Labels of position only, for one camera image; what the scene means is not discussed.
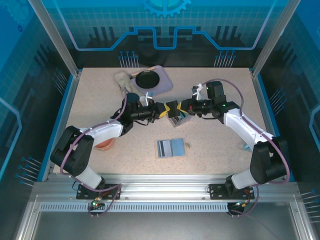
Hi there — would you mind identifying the clear plastic card box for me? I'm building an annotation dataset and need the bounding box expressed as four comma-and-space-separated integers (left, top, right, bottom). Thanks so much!
167, 109, 193, 129

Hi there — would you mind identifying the white leather card holder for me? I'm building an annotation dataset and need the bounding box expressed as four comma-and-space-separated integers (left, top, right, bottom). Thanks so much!
156, 137, 193, 160

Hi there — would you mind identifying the lavender plastic tray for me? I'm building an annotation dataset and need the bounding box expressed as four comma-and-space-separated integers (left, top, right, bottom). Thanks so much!
128, 65, 174, 98

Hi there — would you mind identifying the black round plate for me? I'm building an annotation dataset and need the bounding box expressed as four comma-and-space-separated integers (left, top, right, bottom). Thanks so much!
135, 70, 161, 89

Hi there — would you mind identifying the beige cloth napkin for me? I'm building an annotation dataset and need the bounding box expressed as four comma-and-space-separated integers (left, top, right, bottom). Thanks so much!
114, 71, 135, 95

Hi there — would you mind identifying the wooden chopstick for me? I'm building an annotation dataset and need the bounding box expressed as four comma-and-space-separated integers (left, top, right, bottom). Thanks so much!
130, 66, 156, 77

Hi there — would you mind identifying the orange bowl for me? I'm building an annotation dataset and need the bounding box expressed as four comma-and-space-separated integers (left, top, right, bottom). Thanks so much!
94, 138, 115, 152

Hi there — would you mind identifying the connector with green light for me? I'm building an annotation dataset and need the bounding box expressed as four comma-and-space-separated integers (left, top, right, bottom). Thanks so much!
90, 197, 106, 210
228, 199, 252, 210

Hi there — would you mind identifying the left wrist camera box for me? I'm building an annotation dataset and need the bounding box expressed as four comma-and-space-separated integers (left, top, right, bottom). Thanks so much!
139, 91, 154, 104

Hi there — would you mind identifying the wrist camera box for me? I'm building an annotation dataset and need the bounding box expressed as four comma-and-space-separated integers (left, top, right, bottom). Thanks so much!
191, 83, 206, 101
139, 91, 154, 104

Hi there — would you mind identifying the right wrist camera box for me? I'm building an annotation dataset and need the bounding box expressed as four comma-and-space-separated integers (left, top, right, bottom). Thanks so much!
191, 83, 206, 101

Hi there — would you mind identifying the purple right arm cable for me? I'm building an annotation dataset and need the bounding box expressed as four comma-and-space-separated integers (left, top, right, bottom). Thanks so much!
203, 78, 292, 187

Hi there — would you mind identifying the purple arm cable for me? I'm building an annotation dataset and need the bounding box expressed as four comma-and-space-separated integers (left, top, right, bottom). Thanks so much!
59, 87, 130, 176
203, 78, 292, 187

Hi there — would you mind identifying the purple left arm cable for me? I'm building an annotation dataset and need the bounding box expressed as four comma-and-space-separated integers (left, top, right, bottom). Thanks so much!
59, 87, 130, 176

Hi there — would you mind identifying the aluminium side rail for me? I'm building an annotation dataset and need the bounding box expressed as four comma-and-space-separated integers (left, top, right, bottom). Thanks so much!
249, 71, 296, 182
41, 71, 82, 182

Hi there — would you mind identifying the aluminium frame rail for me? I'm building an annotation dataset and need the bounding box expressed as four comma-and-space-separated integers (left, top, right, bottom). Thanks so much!
32, 173, 301, 204

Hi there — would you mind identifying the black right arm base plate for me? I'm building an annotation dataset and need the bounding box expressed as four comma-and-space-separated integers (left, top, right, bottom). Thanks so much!
208, 183, 260, 200

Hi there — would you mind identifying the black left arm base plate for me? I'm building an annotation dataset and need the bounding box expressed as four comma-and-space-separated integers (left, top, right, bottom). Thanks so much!
76, 183, 123, 200

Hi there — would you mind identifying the slotted cable duct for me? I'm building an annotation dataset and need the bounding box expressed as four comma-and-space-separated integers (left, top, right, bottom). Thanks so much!
39, 202, 230, 213

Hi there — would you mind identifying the aluminium frame post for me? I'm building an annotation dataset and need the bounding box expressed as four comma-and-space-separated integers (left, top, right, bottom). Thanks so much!
250, 0, 302, 78
27, 0, 82, 78

